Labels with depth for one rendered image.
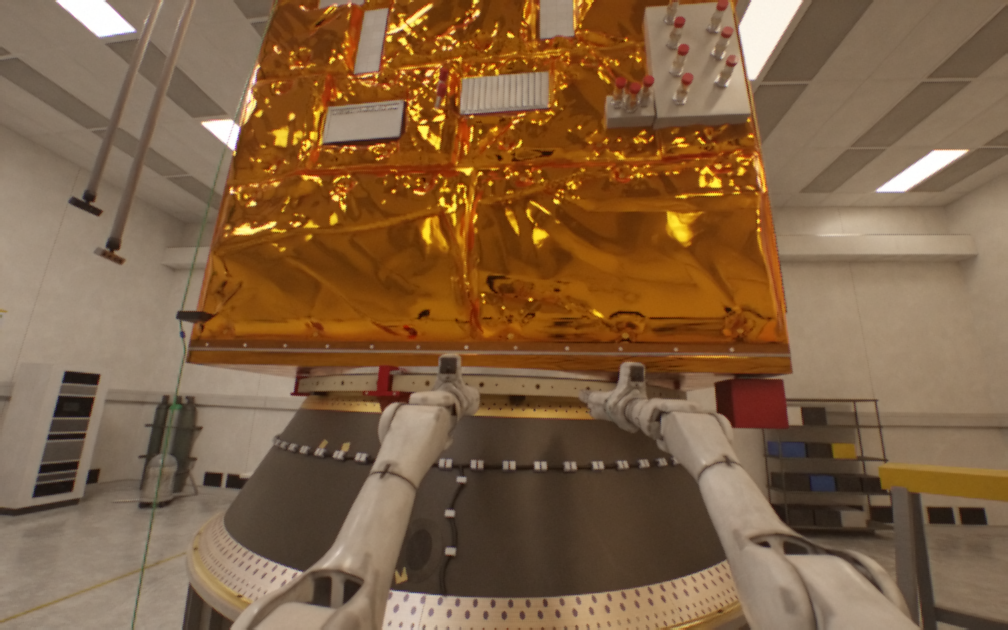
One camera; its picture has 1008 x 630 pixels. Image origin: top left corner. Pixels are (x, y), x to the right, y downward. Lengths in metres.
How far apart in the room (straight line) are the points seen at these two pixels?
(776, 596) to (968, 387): 9.01
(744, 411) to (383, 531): 1.06
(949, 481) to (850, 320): 7.31
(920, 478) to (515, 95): 1.54
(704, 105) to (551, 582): 1.42
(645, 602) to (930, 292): 8.70
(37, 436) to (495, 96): 7.64
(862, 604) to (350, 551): 0.43
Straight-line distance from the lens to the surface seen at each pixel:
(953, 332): 9.45
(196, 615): 1.59
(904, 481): 1.19
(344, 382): 1.33
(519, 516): 1.04
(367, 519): 0.48
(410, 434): 0.53
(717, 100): 1.56
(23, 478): 8.26
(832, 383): 8.05
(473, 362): 1.21
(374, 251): 1.37
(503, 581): 1.01
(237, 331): 1.60
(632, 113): 1.49
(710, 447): 0.61
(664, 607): 1.13
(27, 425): 8.33
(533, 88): 1.63
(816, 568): 0.46
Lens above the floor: 1.62
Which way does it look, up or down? 14 degrees up
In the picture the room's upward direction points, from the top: 2 degrees clockwise
